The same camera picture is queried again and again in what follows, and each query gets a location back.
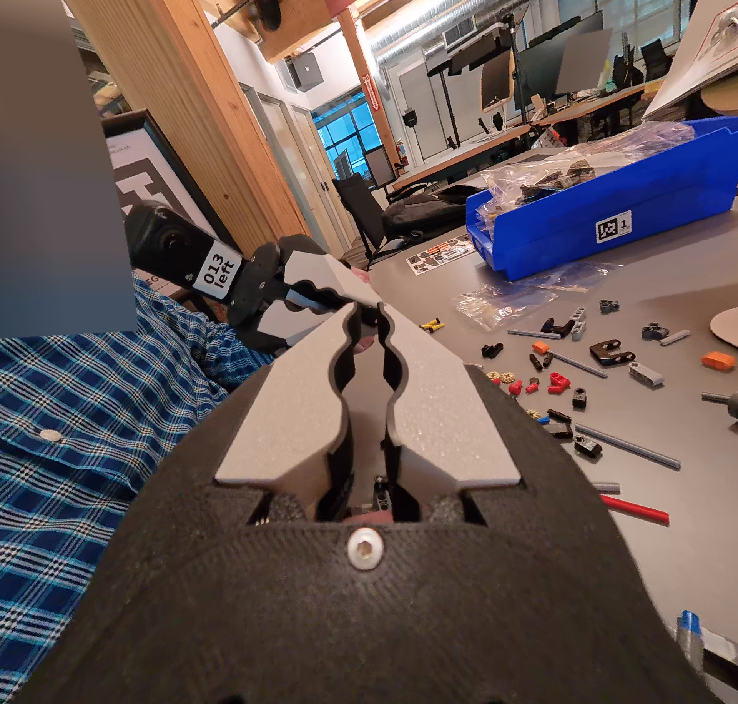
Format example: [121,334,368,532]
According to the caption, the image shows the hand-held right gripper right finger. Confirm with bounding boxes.
[377,303,522,520]

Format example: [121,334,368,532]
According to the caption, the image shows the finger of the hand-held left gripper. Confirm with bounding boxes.
[254,305,342,350]
[283,251,384,314]

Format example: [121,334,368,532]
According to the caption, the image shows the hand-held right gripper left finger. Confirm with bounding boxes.
[214,302,362,523]

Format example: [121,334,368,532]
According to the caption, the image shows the person's left forearm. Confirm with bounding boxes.
[131,271,278,393]

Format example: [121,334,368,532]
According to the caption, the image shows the lego sticker sheet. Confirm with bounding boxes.
[406,234,477,276]

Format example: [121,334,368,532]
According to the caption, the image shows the red lego axle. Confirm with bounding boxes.
[600,494,671,525]

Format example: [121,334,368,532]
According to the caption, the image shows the clear bags with lego parts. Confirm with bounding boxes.
[481,121,695,211]

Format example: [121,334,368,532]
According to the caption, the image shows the framed black white poster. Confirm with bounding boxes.
[101,109,242,304]

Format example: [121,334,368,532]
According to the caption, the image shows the black folding chair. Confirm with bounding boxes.
[333,172,404,268]

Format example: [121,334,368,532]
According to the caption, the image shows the black backpack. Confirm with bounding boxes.
[381,192,480,239]

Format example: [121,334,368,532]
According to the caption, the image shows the monitor on stand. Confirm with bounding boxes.
[363,147,398,190]

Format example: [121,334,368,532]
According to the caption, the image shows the empty clear plastic bag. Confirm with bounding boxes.
[455,283,558,331]
[527,261,625,294]

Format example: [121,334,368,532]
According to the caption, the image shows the wooden column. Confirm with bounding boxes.
[49,0,317,258]

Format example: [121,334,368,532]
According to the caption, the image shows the long wooden desk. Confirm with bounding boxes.
[392,123,532,193]

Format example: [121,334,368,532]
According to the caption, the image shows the blue plaid shirt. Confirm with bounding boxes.
[0,271,278,704]

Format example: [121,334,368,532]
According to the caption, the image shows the blue plastic bin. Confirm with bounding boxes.
[466,118,738,283]

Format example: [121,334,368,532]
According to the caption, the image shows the small computer monitor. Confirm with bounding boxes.
[480,52,515,112]

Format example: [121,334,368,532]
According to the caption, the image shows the wooden ceiling beam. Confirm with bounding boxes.
[196,0,404,65]

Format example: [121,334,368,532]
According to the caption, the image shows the large computer monitor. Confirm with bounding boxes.
[515,15,613,112]

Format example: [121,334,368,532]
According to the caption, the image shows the grey stand base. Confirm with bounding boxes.
[709,306,738,348]

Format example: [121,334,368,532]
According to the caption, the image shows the blue tape strip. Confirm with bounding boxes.
[677,609,705,654]

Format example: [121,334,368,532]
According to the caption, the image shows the black office chair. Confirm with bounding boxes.
[640,38,673,83]

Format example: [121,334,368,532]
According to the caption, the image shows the brown cardboard disc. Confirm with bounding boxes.
[700,74,738,118]

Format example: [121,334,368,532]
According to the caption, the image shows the white instruction booklet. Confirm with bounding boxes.
[642,0,738,122]

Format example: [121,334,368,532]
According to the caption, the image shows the large black lego bracket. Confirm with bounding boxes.
[589,340,637,367]

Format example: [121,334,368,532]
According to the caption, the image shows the black wall speaker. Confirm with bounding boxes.
[286,52,325,93]

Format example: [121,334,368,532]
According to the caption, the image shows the slim wooden post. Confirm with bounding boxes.
[336,6,406,165]

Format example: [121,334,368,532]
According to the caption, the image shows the silver ventilation duct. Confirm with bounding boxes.
[369,0,583,67]

